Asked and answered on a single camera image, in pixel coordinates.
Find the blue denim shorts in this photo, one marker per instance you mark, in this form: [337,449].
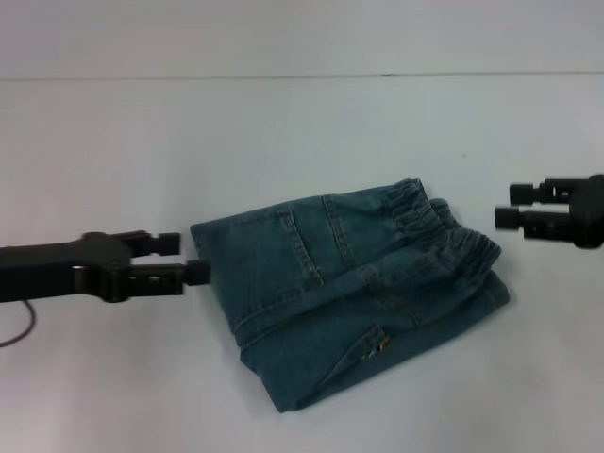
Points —
[307,292]

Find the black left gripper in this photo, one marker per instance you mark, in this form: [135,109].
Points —
[56,271]

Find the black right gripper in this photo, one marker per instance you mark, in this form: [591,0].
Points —
[590,212]

